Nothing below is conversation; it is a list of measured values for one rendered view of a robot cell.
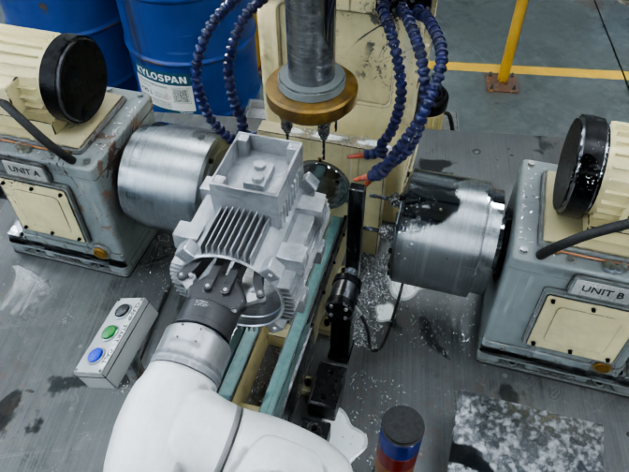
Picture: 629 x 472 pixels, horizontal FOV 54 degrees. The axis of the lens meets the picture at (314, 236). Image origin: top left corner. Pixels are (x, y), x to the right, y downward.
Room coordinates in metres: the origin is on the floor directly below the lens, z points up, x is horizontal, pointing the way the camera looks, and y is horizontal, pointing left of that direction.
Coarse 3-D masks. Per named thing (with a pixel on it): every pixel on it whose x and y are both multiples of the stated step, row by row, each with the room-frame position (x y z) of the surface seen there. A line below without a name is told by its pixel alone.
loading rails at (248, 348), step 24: (336, 216) 1.06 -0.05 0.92; (336, 240) 0.97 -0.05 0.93; (336, 264) 0.95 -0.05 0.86; (312, 288) 0.84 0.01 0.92; (312, 312) 0.77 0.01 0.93; (240, 336) 0.71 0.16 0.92; (264, 336) 0.75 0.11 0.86; (288, 336) 0.71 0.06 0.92; (312, 336) 0.72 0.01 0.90; (240, 360) 0.66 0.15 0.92; (288, 360) 0.66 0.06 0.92; (312, 360) 0.72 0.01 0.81; (240, 384) 0.62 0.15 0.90; (288, 384) 0.59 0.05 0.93; (312, 384) 0.65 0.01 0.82; (264, 408) 0.55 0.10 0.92; (288, 408) 0.56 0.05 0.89
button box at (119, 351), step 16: (128, 304) 0.69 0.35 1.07; (144, 304) 0.69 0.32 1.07; (112, 320) 0.66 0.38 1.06; (128, 320) 0.65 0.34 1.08; (144, 320) 0.66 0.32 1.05; (96, 336) 0.63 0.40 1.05; (112, 336) 0.62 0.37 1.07; (128, 336) 0.62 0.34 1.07; (144, 336) 0.64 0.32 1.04; (112, 352) 0.58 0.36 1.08; (128, 352) 0.60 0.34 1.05; (80, 368) 0.56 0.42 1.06; (96, 368) 0.55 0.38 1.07; (112, 368) 0.56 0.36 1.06; (96, 384) 0.55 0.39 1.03; (112, 384) 0.54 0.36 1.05
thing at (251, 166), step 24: (240, 144) 0.72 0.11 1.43; (264, 144) 0.72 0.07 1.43; (288, 144) 0.71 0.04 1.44; (240, 168) 0.69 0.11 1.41; (264, 168) 0.67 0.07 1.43; (288, 168) 0.65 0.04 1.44; (216, 192) 0.62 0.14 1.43; (240, 192) 0.61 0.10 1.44; (264, 192) 0.60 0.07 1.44; (288, 192) 0.64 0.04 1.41; (264, 216) 0.60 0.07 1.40
